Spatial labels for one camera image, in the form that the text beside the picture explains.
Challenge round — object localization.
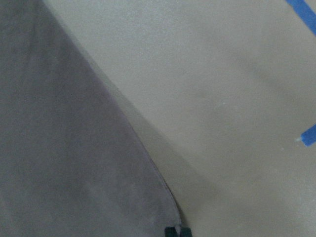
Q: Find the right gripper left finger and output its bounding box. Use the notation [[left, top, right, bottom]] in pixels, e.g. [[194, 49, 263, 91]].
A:
[[164, 226, 181, 237]]

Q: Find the brown t-shirt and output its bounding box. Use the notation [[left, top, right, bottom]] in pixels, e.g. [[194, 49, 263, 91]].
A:
[[0, 0, 181, 237]]

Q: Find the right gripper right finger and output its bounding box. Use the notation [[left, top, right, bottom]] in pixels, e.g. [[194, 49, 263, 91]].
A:
[[180, 227, 192, 237]]

